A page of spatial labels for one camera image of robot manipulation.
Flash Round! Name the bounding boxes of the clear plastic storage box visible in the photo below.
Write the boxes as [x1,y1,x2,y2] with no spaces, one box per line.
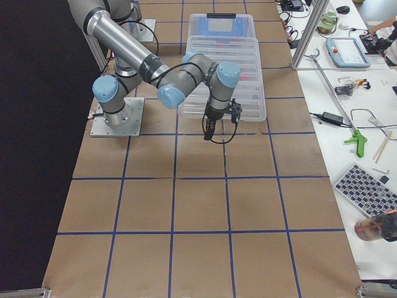
[187,13,257,43]

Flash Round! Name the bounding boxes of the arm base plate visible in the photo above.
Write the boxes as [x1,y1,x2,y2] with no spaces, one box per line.
[90,97,145,137]
[130,19,156,43]

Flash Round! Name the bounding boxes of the black box latch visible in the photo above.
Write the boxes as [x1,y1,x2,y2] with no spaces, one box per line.
[206,12,236,19]

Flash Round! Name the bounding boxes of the checkered calibration board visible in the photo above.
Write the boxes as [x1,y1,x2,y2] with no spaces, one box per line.
[333,163,396,217]

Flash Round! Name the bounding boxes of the wooden chopstick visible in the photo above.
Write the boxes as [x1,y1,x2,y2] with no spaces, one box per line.
[373,132,393,163]

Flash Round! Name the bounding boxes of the aluminium profile pole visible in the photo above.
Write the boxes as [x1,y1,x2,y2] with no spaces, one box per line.
[291,0,329,70]

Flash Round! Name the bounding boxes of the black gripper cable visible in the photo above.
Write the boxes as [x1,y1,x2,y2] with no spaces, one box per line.
[201,113,239,144]

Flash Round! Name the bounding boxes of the teach pendant tablet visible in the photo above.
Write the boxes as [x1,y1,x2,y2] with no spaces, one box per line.
[325,37,371,68]

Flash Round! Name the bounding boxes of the clear plastic box lid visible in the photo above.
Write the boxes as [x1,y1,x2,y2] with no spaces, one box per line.
[186,35,266,122]

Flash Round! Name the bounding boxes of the green grabber tool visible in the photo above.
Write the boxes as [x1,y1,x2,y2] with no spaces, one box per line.
[304,48,367,158]

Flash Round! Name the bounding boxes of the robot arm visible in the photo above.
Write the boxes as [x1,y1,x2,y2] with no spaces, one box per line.
[69,1,242,141]

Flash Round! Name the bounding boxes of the black power adapter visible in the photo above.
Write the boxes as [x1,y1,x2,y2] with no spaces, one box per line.
[310,112,351,127]

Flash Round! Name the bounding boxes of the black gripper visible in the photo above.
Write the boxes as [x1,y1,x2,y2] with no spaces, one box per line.
[203,98,243,141]

